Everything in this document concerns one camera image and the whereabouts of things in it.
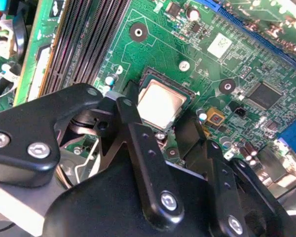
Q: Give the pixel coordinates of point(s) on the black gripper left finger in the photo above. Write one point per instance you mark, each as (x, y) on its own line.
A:
(27, 123)

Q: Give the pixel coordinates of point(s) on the silver CPU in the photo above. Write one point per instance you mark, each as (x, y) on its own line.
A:
(160, 106)

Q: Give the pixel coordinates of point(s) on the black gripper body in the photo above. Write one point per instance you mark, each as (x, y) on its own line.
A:
(101, 202)

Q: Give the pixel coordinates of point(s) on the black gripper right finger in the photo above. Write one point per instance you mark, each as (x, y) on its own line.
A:
(227, 197)

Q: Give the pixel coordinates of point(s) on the metal socket cover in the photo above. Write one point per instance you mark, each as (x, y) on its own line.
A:
(69, 163)

